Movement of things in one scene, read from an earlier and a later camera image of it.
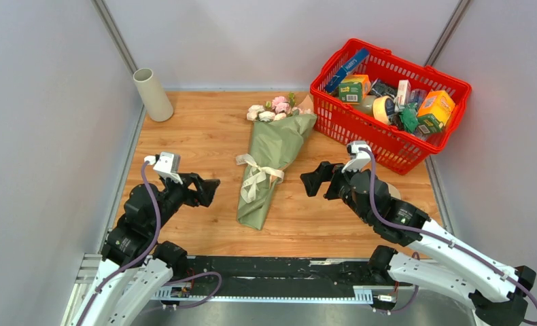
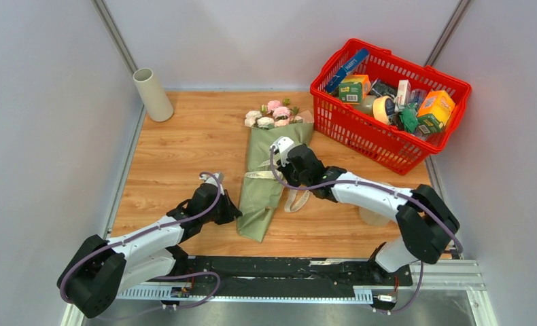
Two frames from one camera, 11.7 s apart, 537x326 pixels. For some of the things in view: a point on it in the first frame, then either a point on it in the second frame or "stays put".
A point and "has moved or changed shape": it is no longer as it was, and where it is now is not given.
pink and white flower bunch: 281,107 has moved or changed shape
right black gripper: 313,180 to 285,171
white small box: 404,94 stays put
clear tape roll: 366,104 stays put
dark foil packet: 380,88 stays put
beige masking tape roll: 378,107 stays put
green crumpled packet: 409,116 stays put
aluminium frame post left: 114,34 stays put
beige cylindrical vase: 153,100 stays put
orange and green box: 435,111 stays put
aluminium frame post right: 448,31 stays put
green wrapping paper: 275,146 has moved or changed shape
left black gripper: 208,188 to 231,212
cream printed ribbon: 260,172 to 278,176
